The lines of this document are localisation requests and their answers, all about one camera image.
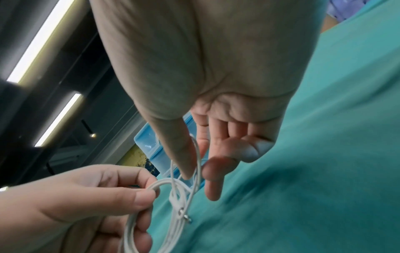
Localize person's left hand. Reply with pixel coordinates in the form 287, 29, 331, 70
0, 164, 162, 253

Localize purple cloth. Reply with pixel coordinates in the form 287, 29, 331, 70
326, 0, 385, 23

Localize white earphones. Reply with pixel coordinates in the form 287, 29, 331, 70
123, 133, 201, 253

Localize colourful abstract wall painting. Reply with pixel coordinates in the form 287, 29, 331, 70
120, 145, 158, 178

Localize black ceiling spot lamp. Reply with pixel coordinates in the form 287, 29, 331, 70
80, 119, 97, 138

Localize ceiling light strip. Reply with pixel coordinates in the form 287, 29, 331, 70
34, 93, 83, 148
6, 0, 76, 83

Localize person's right hand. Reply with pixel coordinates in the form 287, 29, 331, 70
89, 0, 327, 202

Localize blue plastic mini drawer unit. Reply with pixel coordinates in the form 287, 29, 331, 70
133, 110, 207, 188

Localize green tablecloth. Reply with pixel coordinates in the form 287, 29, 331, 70
150, 0, 400, 253

